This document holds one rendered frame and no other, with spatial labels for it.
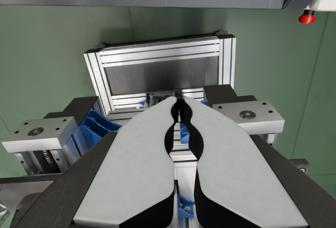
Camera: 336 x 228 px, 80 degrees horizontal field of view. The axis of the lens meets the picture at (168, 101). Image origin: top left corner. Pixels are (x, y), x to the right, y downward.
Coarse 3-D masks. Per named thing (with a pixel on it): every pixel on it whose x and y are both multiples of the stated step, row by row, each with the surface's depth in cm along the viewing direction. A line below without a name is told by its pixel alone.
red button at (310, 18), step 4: (304, 12) 49; (308, 12) 49; (312, 12) 48; (300, 16) 50; (304, 16) 49; (308, 16) 49; (312, 16) 49; (300, 20) 50; (304, 20) 49; (308, 20) 49; (312, 20) 49
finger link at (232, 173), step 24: (192, 120) 9; (216, 120) 10; (192, 144) 10; (216, 144) 8; (240, 144) 8; (216, 168) 7; (240, 168) 7; (264, 168) 7; (216, 192) 6; (240, 192) 6; (264, 192) 6; (216, 216) 6; (240, 216) 6; (264, 216) 6; (288, 216) 6
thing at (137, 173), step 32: (128, 128) 9; (160, 128) 9; (128, 160) 7; (160, 160) 7; (96, 192) 6; (128, 192) 6; (160, 192) 6; (96, 224) 5; (128, 224) 6; (160, 224) 6
